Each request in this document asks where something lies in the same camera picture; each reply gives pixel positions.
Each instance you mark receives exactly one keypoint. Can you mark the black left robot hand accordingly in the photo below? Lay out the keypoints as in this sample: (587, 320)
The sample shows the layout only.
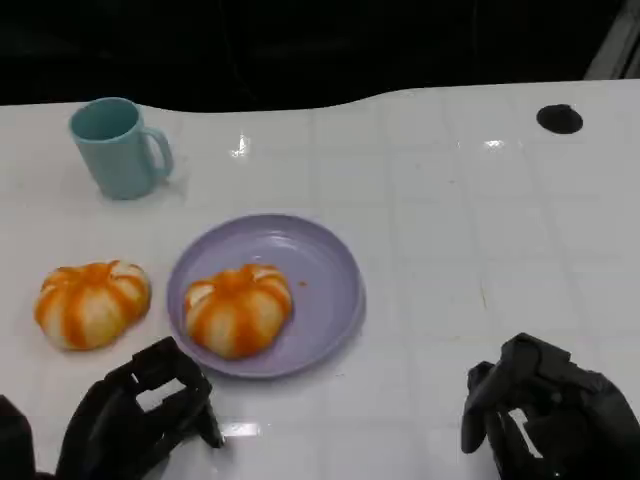
(110, 430)

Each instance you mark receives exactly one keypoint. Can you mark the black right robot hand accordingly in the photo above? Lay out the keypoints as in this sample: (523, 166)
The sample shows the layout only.
(575, 415)

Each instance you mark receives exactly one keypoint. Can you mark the orange and white bread roll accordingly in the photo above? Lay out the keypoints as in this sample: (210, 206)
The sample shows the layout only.
(92, 305)
(235, 315)

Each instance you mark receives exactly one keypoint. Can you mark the pale green mug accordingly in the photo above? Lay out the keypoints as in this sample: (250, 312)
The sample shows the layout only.
(115, 155)

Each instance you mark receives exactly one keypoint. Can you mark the lilac plate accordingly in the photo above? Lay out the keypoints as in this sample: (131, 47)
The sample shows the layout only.
(325, 250)

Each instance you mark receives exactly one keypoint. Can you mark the grey metal frame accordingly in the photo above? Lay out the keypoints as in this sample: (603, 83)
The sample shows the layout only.
(617, 45)

